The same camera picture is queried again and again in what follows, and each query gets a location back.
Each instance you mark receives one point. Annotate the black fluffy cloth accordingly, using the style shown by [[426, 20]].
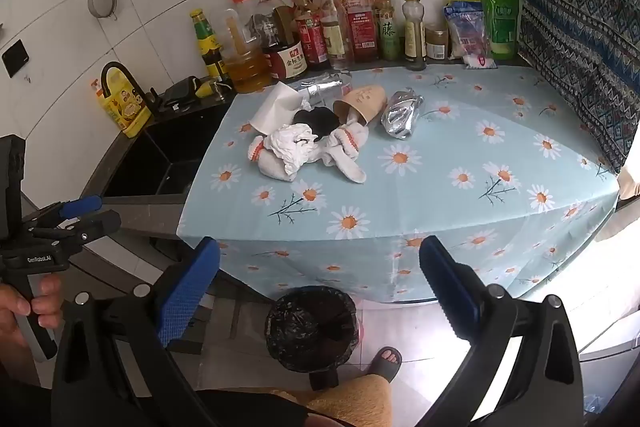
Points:
[[322, 122]]

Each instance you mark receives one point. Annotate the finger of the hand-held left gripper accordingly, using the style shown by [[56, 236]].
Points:
[[80, 206], [95, 225]]

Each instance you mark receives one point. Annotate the blue daisy print tablecloth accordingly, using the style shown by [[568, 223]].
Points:
[[425, 187]]

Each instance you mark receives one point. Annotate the clear bottle with beige label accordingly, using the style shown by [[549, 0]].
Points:
[[334, 37]]

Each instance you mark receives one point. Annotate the soy sauce bottle white label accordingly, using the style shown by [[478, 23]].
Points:
[[286, 57]]

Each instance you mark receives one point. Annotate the black sandal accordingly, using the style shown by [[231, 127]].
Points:
[[385, 364]]

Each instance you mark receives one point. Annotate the yellow detergent bottle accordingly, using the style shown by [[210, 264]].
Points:
[[125, 107]]

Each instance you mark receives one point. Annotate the person's left hand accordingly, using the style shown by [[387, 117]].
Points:
[[47, 302]]

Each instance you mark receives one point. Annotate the small glass jar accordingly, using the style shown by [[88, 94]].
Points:
[[436, 44]]

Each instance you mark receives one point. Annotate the blue patterned curtain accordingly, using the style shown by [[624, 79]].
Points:
[[575, 32]]

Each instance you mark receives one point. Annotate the green plastic bag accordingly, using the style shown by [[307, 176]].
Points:
[[502, 19]]

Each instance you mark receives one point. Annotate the bottle with green label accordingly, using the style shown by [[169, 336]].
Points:
[[389, 34]]

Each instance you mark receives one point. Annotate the dark kitchen sink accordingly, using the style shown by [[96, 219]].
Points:
[[150, 162]]

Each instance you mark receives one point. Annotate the black wall switch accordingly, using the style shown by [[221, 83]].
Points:
[[15, 58]]

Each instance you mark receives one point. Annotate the small white packet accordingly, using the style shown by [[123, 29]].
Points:
[[480, 63]]

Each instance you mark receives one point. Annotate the clear cooking oil jug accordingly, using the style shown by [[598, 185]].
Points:
[[247, 69]]

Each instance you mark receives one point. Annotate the person's tan shorts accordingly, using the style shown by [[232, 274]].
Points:
[[360, 399]]

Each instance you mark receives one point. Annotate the green capped dark sauce bottle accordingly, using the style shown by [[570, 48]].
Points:
[[207, 42]]

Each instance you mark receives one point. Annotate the dark bottle with red label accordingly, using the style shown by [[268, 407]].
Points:
[[310, 39]]

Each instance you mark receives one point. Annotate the black pouch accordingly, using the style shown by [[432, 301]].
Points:
[[180, 96]]

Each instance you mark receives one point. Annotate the blue and white bag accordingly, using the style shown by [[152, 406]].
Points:
[[467, 32]]

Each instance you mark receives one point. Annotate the tall bottle with red label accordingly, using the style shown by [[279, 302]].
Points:
[[360, 27]]

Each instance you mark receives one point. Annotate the trash bin with black bag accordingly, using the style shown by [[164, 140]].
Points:
[[310, 332]]

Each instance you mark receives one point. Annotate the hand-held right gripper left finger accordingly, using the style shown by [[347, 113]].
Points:
[[187, 299]]

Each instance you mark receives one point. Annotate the white tissue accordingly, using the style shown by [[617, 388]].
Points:
[[292, 147]]

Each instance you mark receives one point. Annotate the yellow sponge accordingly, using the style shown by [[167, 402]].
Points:
[[206, 88]]

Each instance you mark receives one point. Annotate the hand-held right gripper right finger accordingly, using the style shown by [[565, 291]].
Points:
[[446, 294]]

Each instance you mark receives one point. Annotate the black faucet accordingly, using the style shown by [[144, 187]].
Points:
[[111, 66]]

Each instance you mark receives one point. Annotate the brown paper cup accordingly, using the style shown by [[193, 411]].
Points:
[[362, 102]]

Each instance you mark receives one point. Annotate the white paper cup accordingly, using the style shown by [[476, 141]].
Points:
[[272, 109]]

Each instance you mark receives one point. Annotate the silver foil bag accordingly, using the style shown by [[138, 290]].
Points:
[[400, 117]]

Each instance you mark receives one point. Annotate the slim clear bottle yellow cap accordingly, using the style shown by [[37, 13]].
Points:
[[414, 37]]

